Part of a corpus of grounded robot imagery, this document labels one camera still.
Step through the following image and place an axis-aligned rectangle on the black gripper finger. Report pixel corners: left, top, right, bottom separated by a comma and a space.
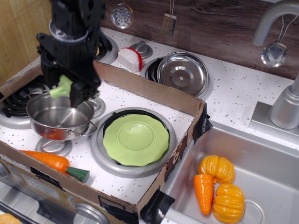
70, 81, 93, 108
41, 55, 61, 90

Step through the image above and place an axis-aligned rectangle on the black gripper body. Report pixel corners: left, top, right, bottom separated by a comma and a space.
36, 29, 102, 93

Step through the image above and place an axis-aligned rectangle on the green toy broccoli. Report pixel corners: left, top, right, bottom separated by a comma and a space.
50, 75, 73, 99

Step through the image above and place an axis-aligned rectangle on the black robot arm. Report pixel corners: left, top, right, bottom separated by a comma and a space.
36, 0, 107, 107

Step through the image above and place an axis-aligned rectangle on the back left stove burner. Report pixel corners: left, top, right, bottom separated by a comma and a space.
95, 35, 119, 64

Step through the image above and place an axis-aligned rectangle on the stove burner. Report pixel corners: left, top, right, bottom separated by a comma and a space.
0, 75, 50, 130
90, 107, 177, 178
139, 56, 214, 98
95, 35, 119, 64

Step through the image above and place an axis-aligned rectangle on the red white toy radish slice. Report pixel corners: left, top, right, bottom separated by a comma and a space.
118, 48, 142, 72

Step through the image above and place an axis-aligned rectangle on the front left stove burner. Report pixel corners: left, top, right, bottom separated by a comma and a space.
0, 75, 50, 130

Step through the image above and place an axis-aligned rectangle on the hanging steel skimmer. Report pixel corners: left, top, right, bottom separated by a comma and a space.
110, 0, 134, 29

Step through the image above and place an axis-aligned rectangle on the silver stove knob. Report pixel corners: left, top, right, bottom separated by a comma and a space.
130, 41, 153, 59

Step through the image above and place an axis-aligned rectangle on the orange toy carrot green top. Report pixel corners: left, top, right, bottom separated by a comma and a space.
21, 150, 90, 183

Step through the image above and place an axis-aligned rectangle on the back right stove burner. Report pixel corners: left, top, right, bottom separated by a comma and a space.
139, 56, 214, 98

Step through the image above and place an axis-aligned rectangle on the green plastic plate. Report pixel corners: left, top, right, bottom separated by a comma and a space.
103, 114, 170, 167

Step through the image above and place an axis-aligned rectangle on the front right stove burner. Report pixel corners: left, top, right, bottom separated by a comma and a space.
90, 107, 177, 178

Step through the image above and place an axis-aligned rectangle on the cardboard fence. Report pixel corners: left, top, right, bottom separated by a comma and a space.
0, 61, 209, 224

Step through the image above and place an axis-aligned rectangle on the hanging steel spatula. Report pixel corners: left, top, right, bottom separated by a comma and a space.
160, 0, 177, 37

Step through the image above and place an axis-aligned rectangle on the steel bowl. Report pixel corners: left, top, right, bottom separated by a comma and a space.
157, 51, 210, 97

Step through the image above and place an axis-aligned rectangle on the silver front oven knob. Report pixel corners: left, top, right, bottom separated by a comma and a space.
73, 203, 109, 224

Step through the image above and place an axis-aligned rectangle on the orange toy carrot piece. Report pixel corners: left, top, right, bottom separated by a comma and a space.
193, 174, 214, 216

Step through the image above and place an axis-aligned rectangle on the upper orange toy pumpkin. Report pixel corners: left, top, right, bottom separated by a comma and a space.
197, 155, 235, 184

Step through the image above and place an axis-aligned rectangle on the orange toy pumpkin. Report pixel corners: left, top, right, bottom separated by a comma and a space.
197, 155, 235, 184
212, 183, 245, 224

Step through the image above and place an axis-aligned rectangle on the lower orange toy pumpkin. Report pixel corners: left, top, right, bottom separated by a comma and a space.
212, 183, 245, 224

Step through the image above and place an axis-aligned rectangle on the hanging steel ladle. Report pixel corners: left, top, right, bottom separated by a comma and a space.
261, 15, 297, 68

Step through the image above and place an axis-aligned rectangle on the silver faucet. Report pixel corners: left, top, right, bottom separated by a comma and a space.
249, 0, 299, 142

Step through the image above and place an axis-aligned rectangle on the silver sink basin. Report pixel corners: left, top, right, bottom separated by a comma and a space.
162, 122, 299, 224

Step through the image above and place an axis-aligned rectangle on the steel pot with handles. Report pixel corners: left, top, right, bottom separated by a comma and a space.
26, 92, 97, 140

